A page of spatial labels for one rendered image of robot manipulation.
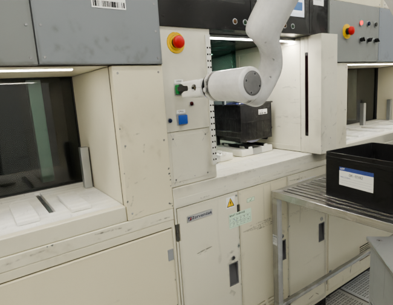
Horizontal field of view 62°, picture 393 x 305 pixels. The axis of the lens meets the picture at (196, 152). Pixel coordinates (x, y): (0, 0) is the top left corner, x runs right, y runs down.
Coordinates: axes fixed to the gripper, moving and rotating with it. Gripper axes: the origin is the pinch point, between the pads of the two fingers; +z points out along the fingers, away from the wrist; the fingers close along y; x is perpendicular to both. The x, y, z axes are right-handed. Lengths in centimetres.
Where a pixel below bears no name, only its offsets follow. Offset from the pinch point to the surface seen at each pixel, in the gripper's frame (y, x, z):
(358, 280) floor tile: 119, -120, 5
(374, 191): 48, -38, -38
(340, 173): 50, -34, -25
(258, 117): 56, -16, 23
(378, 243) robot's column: 25, -44, -51
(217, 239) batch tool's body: 12, -58, 2
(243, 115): 47, -14, 23
